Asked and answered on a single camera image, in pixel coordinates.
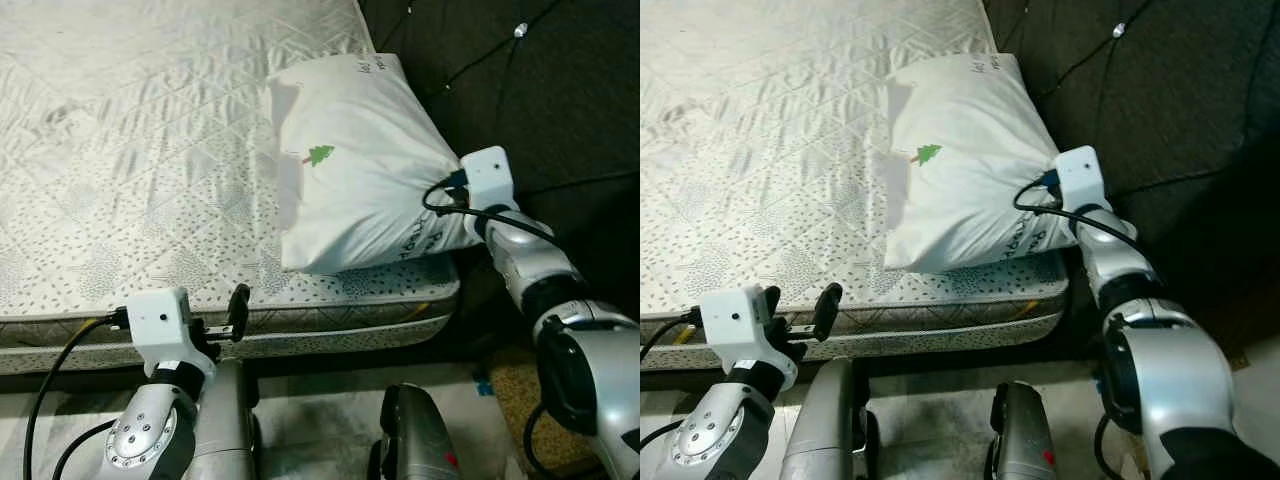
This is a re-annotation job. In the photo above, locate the white pillow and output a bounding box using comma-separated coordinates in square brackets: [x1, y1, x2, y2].
[882, 51, 1092, 275]
[267, 51, 487, 277]

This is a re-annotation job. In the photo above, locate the white dotted quilted mattress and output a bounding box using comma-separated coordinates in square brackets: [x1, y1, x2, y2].
[640, 0, 1072, 374]
[0, 0, 464, 377]

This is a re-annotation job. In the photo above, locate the silver robot right leg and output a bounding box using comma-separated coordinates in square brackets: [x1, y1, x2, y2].
[367, 382, 464, 480]
[984, 379, 1062, 480]

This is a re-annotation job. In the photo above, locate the brown doormat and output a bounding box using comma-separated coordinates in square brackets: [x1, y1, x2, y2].
[489, 347, 602, 477]

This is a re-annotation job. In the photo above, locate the dark tufted headboard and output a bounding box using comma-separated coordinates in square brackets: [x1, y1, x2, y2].
[354, 0, 641, 332]
[979, 0, 1280, 372]

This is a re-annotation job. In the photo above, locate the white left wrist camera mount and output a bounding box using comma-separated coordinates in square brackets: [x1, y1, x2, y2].
[124, 286, 217, 380]
[697, 284, 802, 392]

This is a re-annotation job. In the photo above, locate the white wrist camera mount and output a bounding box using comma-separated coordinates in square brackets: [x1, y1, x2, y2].
[124, 286, 217, 380]
[1051, 145, 1112, 212]
[697, 284, 802, 392]
[457, 145, 519, 215]

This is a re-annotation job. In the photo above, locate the long black left arm cable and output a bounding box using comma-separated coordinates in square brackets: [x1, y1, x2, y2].
[21, 314, 132, 480]
[640, 309, 707, 362]

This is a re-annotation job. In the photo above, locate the dark bed frame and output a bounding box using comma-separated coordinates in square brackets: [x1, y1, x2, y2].
[0, 339, 502, 387]
[640, 344, 1102, 387]

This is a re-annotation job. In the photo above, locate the short black left arm cable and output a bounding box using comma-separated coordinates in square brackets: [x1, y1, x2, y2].
[640, 419, 692, 452]
[49, 419, 117, 480]

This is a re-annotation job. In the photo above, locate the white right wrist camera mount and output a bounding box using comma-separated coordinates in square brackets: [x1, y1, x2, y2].
[1051, 145, 1112, 212]
[457, 145, 519, 215]

